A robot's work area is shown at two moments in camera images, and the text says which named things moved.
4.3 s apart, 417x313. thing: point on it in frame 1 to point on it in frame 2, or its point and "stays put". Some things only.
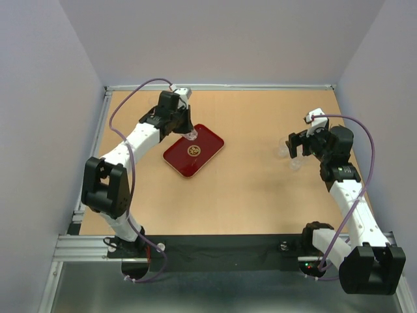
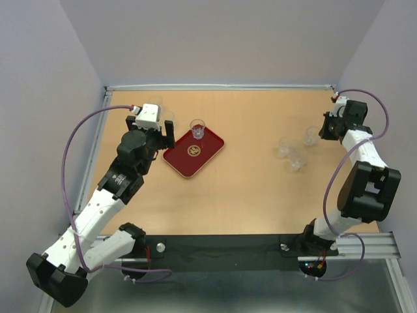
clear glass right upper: x=283 y=150 stays put
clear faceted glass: x=192 y=135 to x=197 y=126
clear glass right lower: x=295 y=163 stays put
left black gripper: x=187 y=126 to x=164 y=143
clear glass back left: x=152 y=100 stays put
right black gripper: x=321 y=132 to x=323 y=132
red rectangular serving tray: x=189 y=156 stays put
